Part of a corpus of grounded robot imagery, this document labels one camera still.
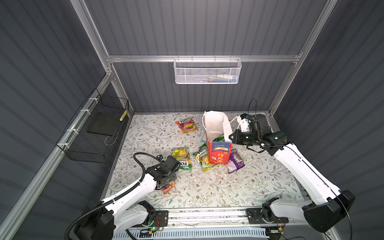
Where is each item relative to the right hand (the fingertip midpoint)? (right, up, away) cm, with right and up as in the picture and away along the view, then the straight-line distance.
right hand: (231, 136), depth 74 cm
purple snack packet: (+6, -17, +14) cm, 23 cm away
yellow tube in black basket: (-58, +11, +8) cm, 59 cm away
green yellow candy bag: (-14, -13, +19) cm, 27 cm away
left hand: (-31, -23, +9) cm, 40 cm away
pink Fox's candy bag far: (-24, +6, +35) cm, 43 cm away
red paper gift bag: (-5, +6, +18) cm, 19 cm away
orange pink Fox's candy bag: (-33, -28, +3) cm, 43 cm away
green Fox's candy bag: (-26, -12, +18) cm, 34 cm away
